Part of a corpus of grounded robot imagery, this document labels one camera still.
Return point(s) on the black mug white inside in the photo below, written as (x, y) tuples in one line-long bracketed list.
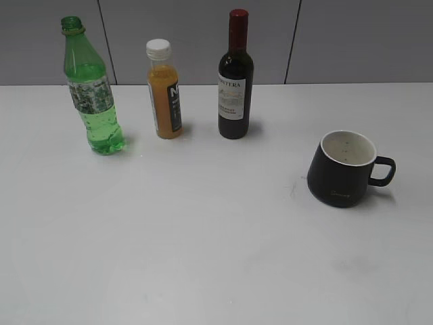
[(345, 163)]

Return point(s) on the green sprite bottle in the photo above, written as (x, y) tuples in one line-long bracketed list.
[(90, 89)]

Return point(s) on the orange juice bottle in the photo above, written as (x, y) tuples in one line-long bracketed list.
[(163, 83)]

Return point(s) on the dark red wine bottle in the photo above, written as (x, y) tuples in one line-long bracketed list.
[(236, 70)]

